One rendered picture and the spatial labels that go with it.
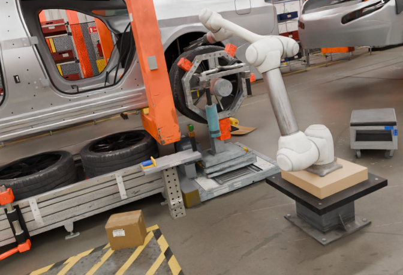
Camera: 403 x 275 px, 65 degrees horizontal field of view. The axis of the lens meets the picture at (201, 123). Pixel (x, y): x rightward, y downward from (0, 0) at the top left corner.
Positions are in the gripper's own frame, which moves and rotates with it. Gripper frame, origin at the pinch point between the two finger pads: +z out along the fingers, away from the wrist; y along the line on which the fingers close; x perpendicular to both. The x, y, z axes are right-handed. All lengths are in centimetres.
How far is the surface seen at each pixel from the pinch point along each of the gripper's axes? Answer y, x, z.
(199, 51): 7.4, -8.2, -0.8
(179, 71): -11.6, -12.7, 12.4
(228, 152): -11, -99, 12
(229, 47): 20.0, -17.0, -19.6
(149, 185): -75, -73, 45
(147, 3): -18.0, 42.3, 0.2
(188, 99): -22.6, -33.0, 8.8
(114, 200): -97, -66, 60
